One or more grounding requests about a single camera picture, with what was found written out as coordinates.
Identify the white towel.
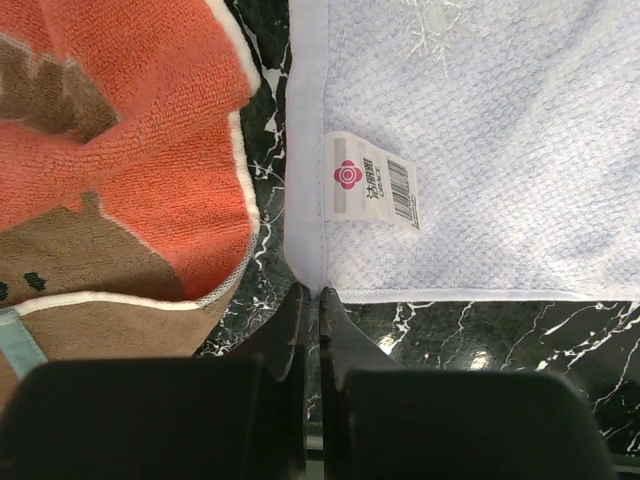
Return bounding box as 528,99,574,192
284,1,639,303

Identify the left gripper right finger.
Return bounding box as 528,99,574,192
319,288,616,479

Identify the orange brown towel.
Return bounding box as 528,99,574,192
1,1,261,399

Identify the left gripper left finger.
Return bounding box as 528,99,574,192
1,284,310,479

